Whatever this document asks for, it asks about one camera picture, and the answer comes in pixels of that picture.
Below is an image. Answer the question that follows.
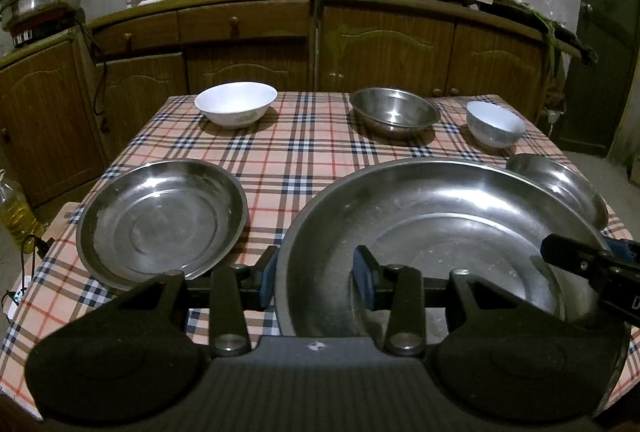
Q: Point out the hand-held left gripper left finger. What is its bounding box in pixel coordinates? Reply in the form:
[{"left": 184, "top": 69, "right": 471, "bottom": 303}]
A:
[{"left": 122, "top": 246, "right": 279, "bottom": 359}]

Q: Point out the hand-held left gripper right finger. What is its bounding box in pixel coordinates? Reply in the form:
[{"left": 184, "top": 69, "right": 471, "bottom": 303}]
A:
[{"left": 353, "top": 244, "right": 501, "bottom": 358}]

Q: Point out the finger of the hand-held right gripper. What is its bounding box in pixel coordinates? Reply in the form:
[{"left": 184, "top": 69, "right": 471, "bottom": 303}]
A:
[
  {"left": 541, "top": 233, "right": 617, "bottom": 285},
  {"left": 602, "top": 237, "right": 640, "bottom": 263}
]

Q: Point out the small steel plate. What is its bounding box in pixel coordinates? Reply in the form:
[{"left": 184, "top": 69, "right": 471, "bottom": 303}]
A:
[{"left": 505, "top": 153, "right": 610, "bottom": 233}]

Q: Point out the large steel basin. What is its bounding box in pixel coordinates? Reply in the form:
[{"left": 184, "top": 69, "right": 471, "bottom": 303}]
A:
[{"left": 274, "top": 157, "right": 631, "bottom": 365}]

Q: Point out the medium steel plate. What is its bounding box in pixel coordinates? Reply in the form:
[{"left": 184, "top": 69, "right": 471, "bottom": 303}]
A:
[{"left": 76, "top": 158, "right": 249, "bottom": 291}]

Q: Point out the small deep white bowl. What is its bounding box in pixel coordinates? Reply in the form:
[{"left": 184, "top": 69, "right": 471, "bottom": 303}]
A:
[{"left": 466, "top": 100, "right": 527, "bottom": 149}]

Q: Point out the deep steel bowl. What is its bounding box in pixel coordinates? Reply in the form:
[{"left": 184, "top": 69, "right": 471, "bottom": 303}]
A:
[{"left": 348, "top": 88, "right": 442, "bottom": 135}]

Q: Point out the wide white bowl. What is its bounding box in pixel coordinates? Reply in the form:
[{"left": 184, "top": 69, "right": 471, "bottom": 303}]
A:
[{"left": 194, "top": 82, "right": 279, "bottom": 129}]

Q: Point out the plaid tablecloth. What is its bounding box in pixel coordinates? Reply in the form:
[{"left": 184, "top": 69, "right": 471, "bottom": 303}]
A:
[{"left": 0, "top": 90, "right": 640, "bottom": 413}]

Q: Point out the dark green door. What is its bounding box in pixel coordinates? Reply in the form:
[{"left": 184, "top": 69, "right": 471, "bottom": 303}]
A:
[{"left": 555, "top": 0, "right": 640, "bottom": 157}]

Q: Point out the pink flat board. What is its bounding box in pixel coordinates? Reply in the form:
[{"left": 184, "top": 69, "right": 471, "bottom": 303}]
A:
[{"left": 42, "top": 202, "right": 85, "bottom": 255}]

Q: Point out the dark bundle with green stalks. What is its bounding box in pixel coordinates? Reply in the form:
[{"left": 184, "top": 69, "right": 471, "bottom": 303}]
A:
[{"left": 492, "top": 0, "right": 599, "bottom": 65}]

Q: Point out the wooden two-door cabinet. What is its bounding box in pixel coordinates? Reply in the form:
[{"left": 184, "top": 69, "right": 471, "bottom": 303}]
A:
[{"left": 317, "top": 0, "right": 568, "bottom": 115}]

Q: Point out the wooden cabinet with drawers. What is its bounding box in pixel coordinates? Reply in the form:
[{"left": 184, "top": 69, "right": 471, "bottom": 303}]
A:
[{"left": 87, "top": 0, "right": 319, "bottom": 167}]

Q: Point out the white charger device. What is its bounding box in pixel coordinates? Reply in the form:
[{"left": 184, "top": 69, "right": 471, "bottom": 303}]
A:
[{"left": 4, "top": 274, "right": 32, "bottom": 320}]

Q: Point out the cooking oil bottle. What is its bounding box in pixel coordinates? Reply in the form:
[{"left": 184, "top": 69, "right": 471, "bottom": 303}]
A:
[{"left": 0, "top": 169, "right": 46, "bottom": 243}]

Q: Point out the narrow wooden cabinet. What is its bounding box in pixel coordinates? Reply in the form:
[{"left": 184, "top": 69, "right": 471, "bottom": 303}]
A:
[{"left": 0, "top": 29, "right": 108, "bottom": 213}]

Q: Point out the black induction cooker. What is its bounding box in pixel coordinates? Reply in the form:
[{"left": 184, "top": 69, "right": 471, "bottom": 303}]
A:
[{"left": 7, "top": 12, "right": 86, "bottom": 50}]

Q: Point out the black power cable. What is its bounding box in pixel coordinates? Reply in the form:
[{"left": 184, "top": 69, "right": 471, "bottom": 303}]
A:
[{"left": 75, "top": 19, "right": 112, "bottom": 133}]

